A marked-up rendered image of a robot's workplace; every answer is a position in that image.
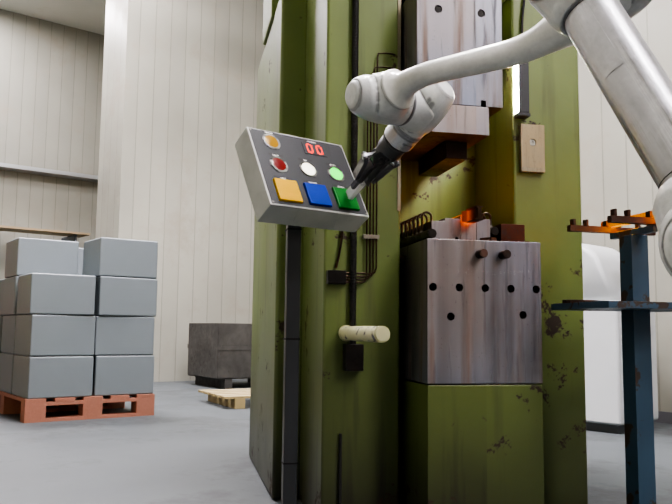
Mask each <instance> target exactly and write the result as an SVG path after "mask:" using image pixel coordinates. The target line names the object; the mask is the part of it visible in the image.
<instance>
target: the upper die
mask: <svg viewBox="0 0 672 504"><path fill-rule="evenodd" d="M488 136H489V108H488V107H475V106H462V105H452V106H451V108H450V109H449V111H448V112H447V114H446V115H445V117H444V118H443V119H442V121H441V122H440V123H439V124H438V125H437V126H436V127H435V128H434V129H433V130H432V131H431V132H430V133H428V134H426V135H425V136H423V137H422V139H421V140H420V141H419V142H418V143H417V144H416V145H415V146H414V147H413V148H412V149H411V150H410V151H409V152H405V153H404V154H403V155H402V157H401V160H403V161H419V160H420V159H421V158H423V157H424V156H426V155H427V154H429V153H430V152H431V151H433V150H434V149H436V148H437V147H439V146H440V145H441V144H443V143H444V142H446V141H453V142H467V149H468V148H470V147H471V146H473V145H475V144H476V143H478V142H479V141H481V140H483V139H484V138H486V137H488Z"/></svg>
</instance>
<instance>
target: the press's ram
mask: <svg viewBox="0 0 672 504"><path fill-rule="evenodd" d="M501 41H502V0H405V2H404V3H403V4H402V6H401V71H404V70H406V69H408V68H411V67H413V66H415V65H418V64H421V63H424V62H427V61H431V60H434V59H438V58H442V57H445V56H449V55H453V54H457V53H460V52H464V51H468V50H472V49H475V48H479V47H483V46H487V45H490V44H494V43H498V42H501ZM446 82H448V83H449V84H450V85H451V87H452V89H453V91H454V95H455V99H454V102H453V104H452V105H462V106H475V107H488V108H489V117H491V116H492V115H494V114H495V113H496V112H498V111H499V110H501V109H502V108H503V81H502V70H497V71H493V72H488V73H483V74H478V75H474V76H469V77H464V78H460V79H455V80H450V81H446Z"/></svg>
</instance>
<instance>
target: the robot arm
mask: <svg viewBox="0 0 672 504"><path fill-rule="evenodd" d="M651 1H652V0H529V2H530V4H531V5H532V6H533V7H534V8H535V9H536V10H537V11H538V12H539V13H540V14H541V15H542V16H543V17H544V18H543V19H542V20H541V21H540V22H539V23H537V24H536V25H535V26H534V27H532V28H531V29H529V30H528V31H526V32H524V33H522V34H520V35H518V36H516V37H513V38H511V39H508V40H505V41H501V42H498V43H494V44H490V45H487V46H483V47H479V48H475V49H472V50H468V51H464V52H460V53H457V54H453V55H449V56H445V57H442V58H438V59H434V60H431V61H427V62H424V63H421V64H418V65H415V66H413V67H411V68H408V69H406V70H404V71H399V70H397V69H389V70H387V71H383V72H379V73H373V74H372V75H368V74H366V75H361V76H358V77H356V78H354V79H352V80H351V82H350V83H349V84H348V86H347V88H346V92H345V101H346V104H347V106H348V108H349V110H350V111H351V112H352V113H353V114H355V115H356V116H358V117H360V118H362V119H364V120H367V121H370V122H374V123H378V124H384V125H388V126H387V127H386V129H385V134H384V135H383V136H382V137H381V138H380V140H379V141H378V144H377V147H376V148H374V149H373V150H372V151H371V152H369V153H366V152H365V151H363V152H362V153H361V158H360V160H359V162H358V164H357V166H356V168H355V170H354V172H353V177H354V179H355V180H354V181H353V182H352V183H351V185H350V187H349V188H348V189H347V190H346V193H347V196H348V199H351V200H353V199H354V198H355V196H356V195H357V194H358V193H359V192H360V191H361V190H363V189H364V187H365V186H366V185H367V187H369V186H370V183H372V184H375V183H376V182H378V181H379V180H380V179H381V178H383V177H384V176H385V175H386V174H388V173H389V172H390V171H391V170H393V169H394V168H396V167H398V166H400V163H399V161H398V159H400V158H401V157H402V155H403V154H404V153H405V152H409V151H410V150H411V149H412V148H413V147H414V146H415V145H416V144H417V143H418V142H419V141H420V140H421V139H422V137H423V136H425V135H426V134H428V133H430V132H431V131H432V130H433V129H434V128H435V127H436V126H437V125H438V124H439V123H440V122H441V121H442V119H443V118H444V117H445V115H446V114H447V112H448V111H449V109H450V108H451V106H452V104H453V102H454V99H455V95H454V91H453V89H452V87H451V85H450V84H449V83H448V82H446V81H450V80H455V79H460V78H464V77H469V76H474V75H478V74H483V73H488V72H493V71H497V70H502V69H506V68H510V67H514V66H517V65H521V64H524V63H527V62H530V61H533V60H535V59H538V58H541V57H543V56H546V55H548V54H551V53H553V52H556V51H559V50H562V49H564V48H567V47H570V46H573V45H574V46H575V47H576V49H577V51H578V52H579V54H580V56H581V58H582V59H583V61H584V63H585V64H586V66H587V68H588V70H589V71H590V73H591V75H592V76H593V78H594V80H595V81H596V83H597V85H598V87H599V88H600V90H601V92H602V93H603V95H604V97H605V99H606V100H607V102H608V104H609V105H610V107H611V109H612V111H613V112H614V114H615V116H616V117H617V119H618V121H619V122H620V124H621V126H622V128H623V129H624V131H625V133H626V134H627V136H628V138H629V140H630V141H631V143H632V145H633V146H634V148H635V150H636V152H637V153H638V155H639V157H640V158H641V160H642V162H643V164H644V165H645V167H646V169H647V170H648V172H649V174H650V175H651V177H652V179H653V181H654V182H655V184H656V186H657V187H658V189H659V190H658V192H657V195H656V198H655V201H654V204H653V209H652V214H653V216H654V219H655V223H656V226H657V230H658V248H659V253H660V257H661V260H662V262H663V265H664V267H665V269H666V270H667V272H668V273H669V275H670V276H671V277H672V82H671V80H670V78H669V77H668V75H667V74H666V72H665V71H664V69H663V68H662V66H661V65H660V63H659V61H658V60H657V58H656V57H655V55H654V54H653V52H652V51H651V49H650V48H649V46H648V45H647V43H646V41H645V40H644V38H643V37H642V35H641V34H640V32H639V31H638V29H637V28H636V26H635V24H634V23H633V21H632V20H631V18H633V17H634V16H636V15H637V14H638V13H640V12H641V11H642V10H643V9H644V8H645V7H646V6H648V5H649V4H650V2H651Z"/></svg>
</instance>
